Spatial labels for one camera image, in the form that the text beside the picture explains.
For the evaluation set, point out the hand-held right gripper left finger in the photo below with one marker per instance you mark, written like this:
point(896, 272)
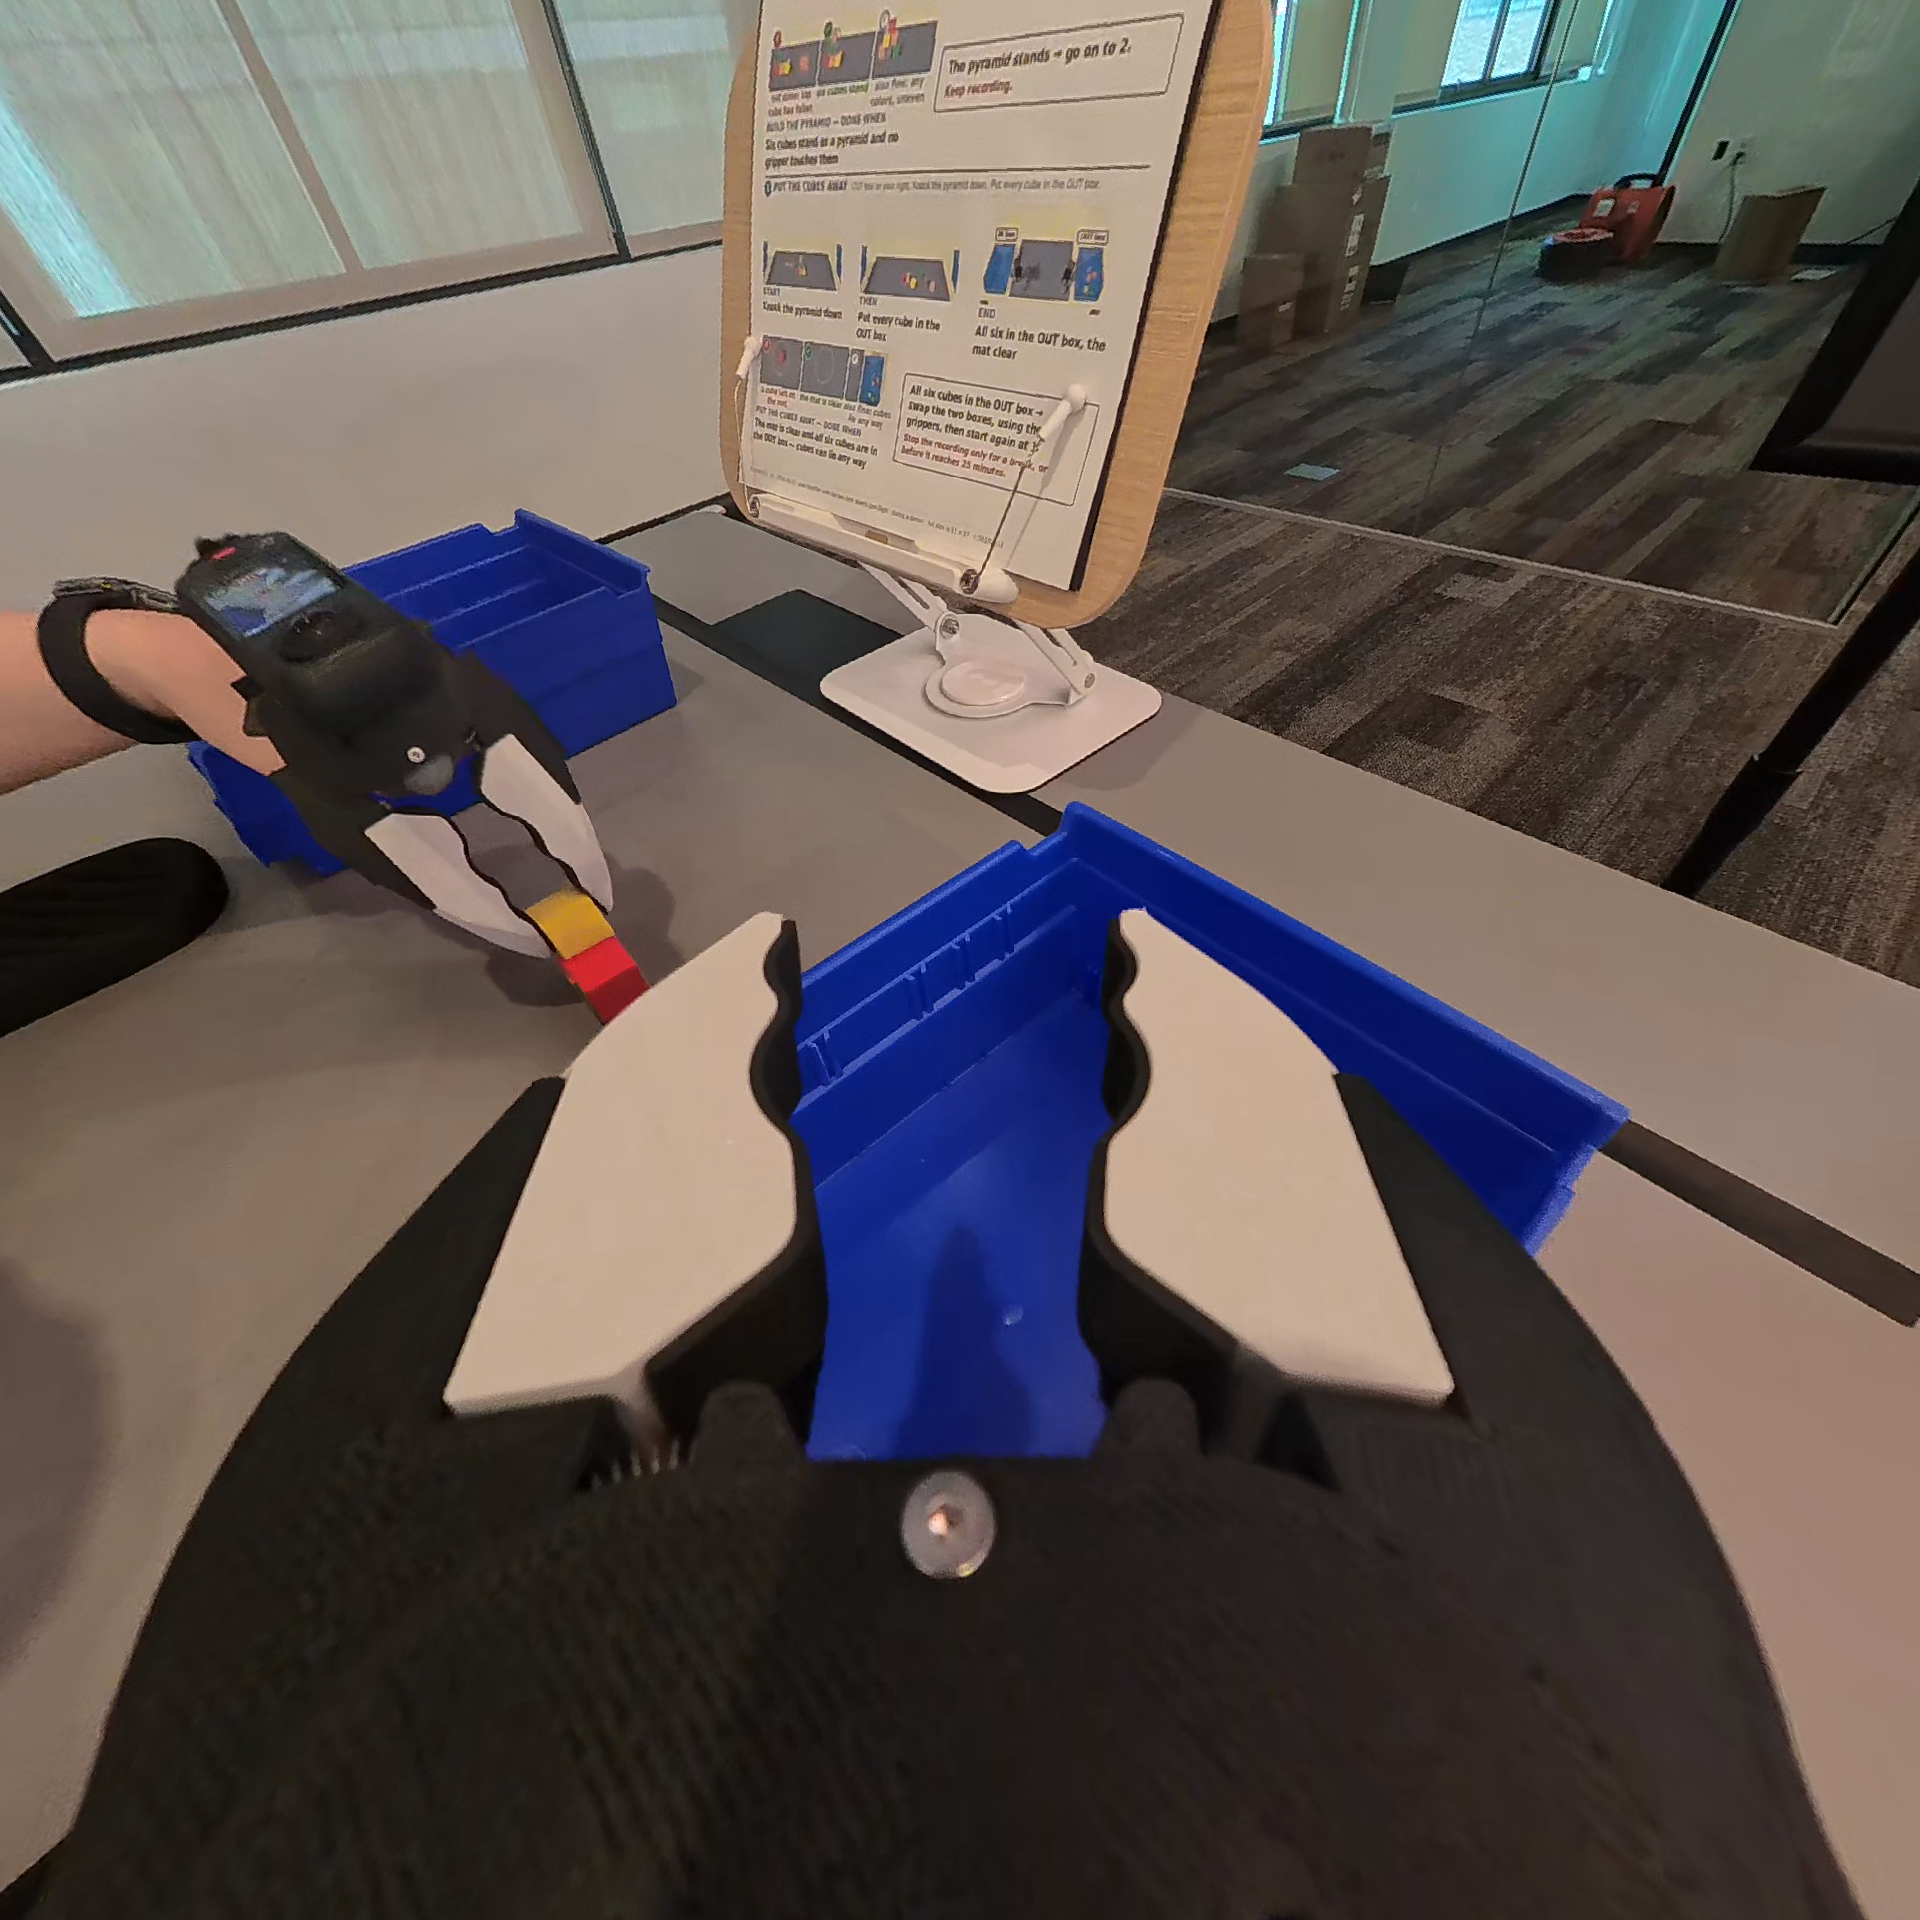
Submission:
point(628, 1202)

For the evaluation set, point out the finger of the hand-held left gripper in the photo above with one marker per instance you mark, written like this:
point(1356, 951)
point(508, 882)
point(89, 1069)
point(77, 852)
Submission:
point(556, 827)
point(441, 886)

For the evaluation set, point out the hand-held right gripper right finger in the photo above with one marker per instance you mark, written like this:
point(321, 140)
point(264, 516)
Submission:
point(1259, 1202)

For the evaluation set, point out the yellow wooden cube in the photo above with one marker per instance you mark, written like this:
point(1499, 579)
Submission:
point(557, 917)

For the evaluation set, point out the orange wooden cube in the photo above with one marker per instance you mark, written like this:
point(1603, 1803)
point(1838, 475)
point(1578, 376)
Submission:
point(608, 984)

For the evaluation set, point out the blue plastic bin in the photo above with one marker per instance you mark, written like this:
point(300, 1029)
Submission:
point(1348, 1020)
point(569, 630)

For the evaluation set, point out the person's left forearm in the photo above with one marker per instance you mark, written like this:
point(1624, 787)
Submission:
point(36, 698)

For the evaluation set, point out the person's left hand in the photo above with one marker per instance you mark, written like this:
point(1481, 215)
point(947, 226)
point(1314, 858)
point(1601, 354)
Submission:
point(187, 676)

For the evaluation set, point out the black wristwatch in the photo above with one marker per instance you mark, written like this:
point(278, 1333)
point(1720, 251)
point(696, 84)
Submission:
point(66, 661)

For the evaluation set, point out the black strip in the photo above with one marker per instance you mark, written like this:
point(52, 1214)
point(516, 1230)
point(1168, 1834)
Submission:
point(796, 639)

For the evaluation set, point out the black chair armrest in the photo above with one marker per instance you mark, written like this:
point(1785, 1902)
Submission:
point(89, 922)

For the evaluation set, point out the frosted glass partition window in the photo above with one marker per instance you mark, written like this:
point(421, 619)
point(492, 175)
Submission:
point(300, 150)

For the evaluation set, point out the instruction sheet board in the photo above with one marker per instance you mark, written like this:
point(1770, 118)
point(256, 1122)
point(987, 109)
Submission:
point(960, 226)

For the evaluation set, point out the white document stand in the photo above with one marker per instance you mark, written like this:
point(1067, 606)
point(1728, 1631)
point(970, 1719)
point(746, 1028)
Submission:
point(1200, 376)

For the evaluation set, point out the stack of cardboard boxes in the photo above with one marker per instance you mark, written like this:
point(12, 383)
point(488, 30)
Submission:
point(1329, 226)

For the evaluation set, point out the black framed sign stand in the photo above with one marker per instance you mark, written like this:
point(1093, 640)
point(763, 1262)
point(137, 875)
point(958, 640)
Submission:
point(1851, 376)

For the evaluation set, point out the red floor fan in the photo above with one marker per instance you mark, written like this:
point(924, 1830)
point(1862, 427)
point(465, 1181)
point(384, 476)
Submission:
point(1628, 218)

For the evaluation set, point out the small brown box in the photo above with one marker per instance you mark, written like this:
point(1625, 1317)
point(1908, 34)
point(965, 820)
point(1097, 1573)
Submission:
point(1770, 234)

